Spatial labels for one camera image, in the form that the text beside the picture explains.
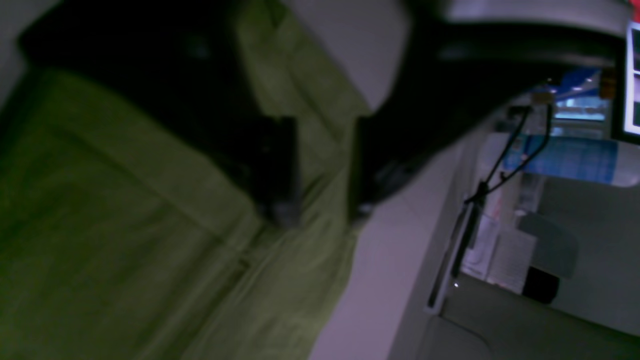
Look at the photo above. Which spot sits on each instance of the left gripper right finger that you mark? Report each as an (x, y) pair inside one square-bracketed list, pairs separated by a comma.
[(464, 60)]

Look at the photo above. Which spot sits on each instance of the blue water bottle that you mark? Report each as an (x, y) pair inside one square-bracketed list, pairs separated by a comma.
[(608, 162)]

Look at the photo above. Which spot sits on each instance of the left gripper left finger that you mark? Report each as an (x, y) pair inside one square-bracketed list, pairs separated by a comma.
[(179, 62)]

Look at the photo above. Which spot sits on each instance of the green T-shirt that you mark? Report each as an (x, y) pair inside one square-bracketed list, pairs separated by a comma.
[(119, 241)]

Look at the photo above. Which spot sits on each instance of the laptop screen corner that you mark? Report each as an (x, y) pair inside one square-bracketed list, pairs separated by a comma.
[(625, 126)]

